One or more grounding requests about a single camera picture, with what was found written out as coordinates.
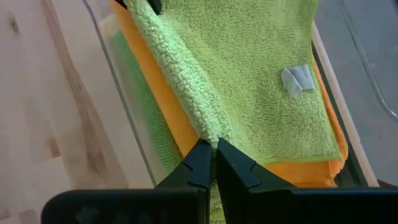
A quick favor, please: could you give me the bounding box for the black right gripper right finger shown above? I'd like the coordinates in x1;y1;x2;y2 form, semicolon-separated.
216;138;398;224

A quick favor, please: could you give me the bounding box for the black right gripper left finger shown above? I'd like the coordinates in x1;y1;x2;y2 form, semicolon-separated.
40;138;214;224

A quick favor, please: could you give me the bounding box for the orange microfiber towel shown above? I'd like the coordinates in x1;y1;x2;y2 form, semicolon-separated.
108;0;349;189

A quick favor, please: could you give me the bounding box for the lime green microfiber towel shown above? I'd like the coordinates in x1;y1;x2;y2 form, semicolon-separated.
123;0;343;224

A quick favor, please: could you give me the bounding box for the clear plastic bin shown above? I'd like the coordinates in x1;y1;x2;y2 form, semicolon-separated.
81;0;398;187

